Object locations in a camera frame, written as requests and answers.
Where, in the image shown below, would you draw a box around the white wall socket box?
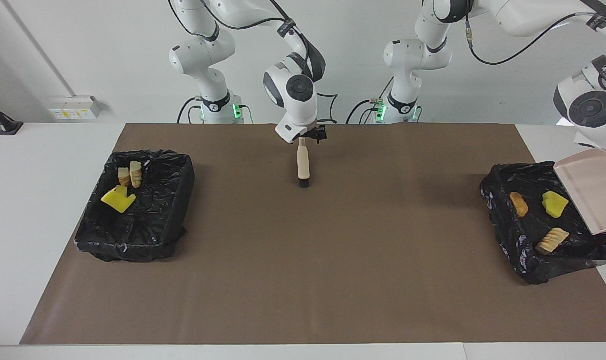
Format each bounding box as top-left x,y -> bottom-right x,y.
49,96 -> 102,121

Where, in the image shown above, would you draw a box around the black left arm base cable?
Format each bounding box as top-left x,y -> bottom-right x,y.
345,98 -> 384,125

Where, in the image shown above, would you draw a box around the brown bread roll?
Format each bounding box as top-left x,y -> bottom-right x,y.
509,192 -> 530,218

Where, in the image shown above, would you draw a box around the brown paper table mat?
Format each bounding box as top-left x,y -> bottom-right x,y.
19,123 -> 606,346

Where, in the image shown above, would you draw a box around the bin lined with black bag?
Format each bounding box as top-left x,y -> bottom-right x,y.
479,161 -> 606,285
74,149 -> 196,263

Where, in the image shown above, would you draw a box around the beige plastic dustpan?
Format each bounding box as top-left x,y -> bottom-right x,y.
554,148 -> 606,236

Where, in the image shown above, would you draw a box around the notched yellow sponge piece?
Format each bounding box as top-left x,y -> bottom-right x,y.
101,189 -> 137,214

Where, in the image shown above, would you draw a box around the black right arm base cable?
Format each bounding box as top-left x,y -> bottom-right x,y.
177,97 -> 204,124

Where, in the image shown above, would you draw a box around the beige hand brush black bristles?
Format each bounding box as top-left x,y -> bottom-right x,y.
296,138 -> 311,189

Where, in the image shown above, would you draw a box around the grey wall conduit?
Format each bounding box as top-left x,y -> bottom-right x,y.
2,0 -> 78,98

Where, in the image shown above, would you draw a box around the black arm base cable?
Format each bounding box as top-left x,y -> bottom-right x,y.
345,98 -> 384,125
177,97 -> 204,124

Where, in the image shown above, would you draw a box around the black camera stand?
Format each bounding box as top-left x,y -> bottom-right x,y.
0,96 -> 24,136

